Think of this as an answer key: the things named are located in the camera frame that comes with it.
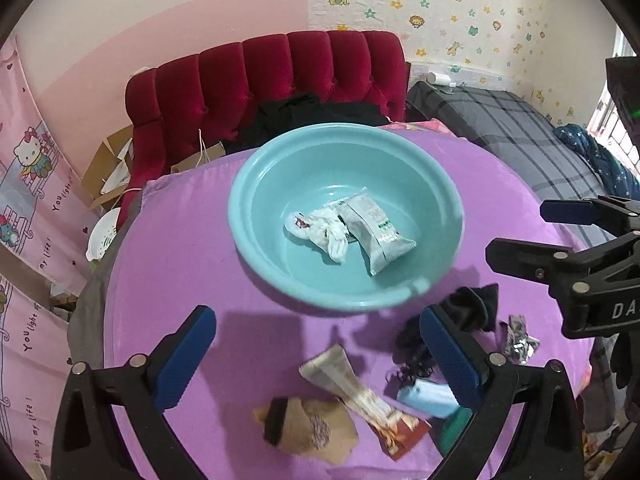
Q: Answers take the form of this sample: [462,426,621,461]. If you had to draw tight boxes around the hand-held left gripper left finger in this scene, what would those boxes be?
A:
[50,305,218,480]

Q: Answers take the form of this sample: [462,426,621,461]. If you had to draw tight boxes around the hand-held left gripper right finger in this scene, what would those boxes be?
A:
[419,304,586,480]

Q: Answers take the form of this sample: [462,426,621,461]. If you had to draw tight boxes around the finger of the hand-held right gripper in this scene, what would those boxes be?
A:
[485,236,632,288]
[540,194,632,235]

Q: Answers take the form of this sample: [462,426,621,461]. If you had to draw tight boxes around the light blue cloth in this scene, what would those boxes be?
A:
[397,377,458,418]

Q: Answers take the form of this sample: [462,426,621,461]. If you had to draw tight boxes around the silver wrapper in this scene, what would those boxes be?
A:
[500,315,541,365]

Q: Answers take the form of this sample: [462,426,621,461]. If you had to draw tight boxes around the cream brown snack packet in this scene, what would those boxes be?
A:
[299,344,432,461]

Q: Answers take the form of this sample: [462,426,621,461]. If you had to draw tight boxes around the teal plastic basin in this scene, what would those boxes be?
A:
[227,123,466,311]

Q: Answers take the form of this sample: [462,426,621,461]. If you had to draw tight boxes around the black rubber glove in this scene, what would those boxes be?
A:
[395,282,501,378]

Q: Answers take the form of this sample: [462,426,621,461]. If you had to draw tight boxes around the blue patterned garment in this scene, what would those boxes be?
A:
[552,122,640,201]

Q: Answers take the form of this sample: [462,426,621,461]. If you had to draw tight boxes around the grey garment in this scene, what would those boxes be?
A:
[575,332,623,433]

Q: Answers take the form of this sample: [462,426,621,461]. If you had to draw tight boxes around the window with railing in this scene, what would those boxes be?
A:
[587,35,640,161]

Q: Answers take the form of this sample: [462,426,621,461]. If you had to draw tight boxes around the purple quilted blanket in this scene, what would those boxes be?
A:
[102,125,596,480]

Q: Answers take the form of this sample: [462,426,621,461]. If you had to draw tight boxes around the grey blanket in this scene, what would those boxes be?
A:
[67,185,151,371]

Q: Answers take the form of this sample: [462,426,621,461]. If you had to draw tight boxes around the grey plaid bed sheet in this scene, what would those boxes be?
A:
[406,80,621,246]

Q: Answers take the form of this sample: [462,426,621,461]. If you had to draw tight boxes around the white plastic basket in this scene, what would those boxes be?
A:
[85,207,123,263]

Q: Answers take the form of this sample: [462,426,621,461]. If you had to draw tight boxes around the grey snack packet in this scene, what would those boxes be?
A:
[336,187,417,277]

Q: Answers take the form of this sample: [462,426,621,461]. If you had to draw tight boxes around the white crumpled wrapper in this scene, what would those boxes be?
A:
[284,204,351,265]

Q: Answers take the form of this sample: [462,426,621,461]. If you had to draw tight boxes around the cardboard box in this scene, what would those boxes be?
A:
[80,125,136,211]
[170,142,228,173]

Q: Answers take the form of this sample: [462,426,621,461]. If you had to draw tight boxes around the pink cartoon print curtain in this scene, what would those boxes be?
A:
[0,35,101,461]

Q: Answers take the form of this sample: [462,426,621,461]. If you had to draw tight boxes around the black clothes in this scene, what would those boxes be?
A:
[222,92,391,153]

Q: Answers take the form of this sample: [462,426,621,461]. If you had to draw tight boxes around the red tufted headboard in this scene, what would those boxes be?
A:
[124,30,407,188]

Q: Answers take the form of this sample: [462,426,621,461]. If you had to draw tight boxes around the bunch of black hair ties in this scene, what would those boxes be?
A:
[385,360,436,386]

